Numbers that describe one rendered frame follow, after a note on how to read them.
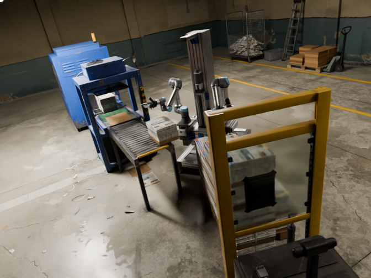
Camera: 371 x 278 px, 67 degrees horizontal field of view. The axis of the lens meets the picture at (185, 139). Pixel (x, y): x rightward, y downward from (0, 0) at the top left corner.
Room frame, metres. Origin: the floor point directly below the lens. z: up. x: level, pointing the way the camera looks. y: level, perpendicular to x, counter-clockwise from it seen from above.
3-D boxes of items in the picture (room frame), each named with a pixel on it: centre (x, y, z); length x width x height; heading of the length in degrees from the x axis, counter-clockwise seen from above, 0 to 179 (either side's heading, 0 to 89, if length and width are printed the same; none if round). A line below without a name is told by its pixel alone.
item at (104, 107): (5.16, 1.35, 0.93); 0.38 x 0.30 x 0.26; 25
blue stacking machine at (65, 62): (7.13, 2.20, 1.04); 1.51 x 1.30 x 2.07; 25
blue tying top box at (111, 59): (4.64, 1.11, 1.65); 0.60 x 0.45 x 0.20; 115
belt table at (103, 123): (4.64, 1.11, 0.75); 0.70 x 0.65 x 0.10; 25
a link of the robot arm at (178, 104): (3.97, 0.02, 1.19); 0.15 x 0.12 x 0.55; 34
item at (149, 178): (3.75, 0.70, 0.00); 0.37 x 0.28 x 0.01; 25
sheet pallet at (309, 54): (8.41, -4.18, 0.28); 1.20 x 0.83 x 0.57; 25
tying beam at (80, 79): (4.64, 1.11, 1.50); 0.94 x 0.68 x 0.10; 115
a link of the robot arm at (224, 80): (3.59, -0.61, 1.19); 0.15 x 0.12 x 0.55; 85
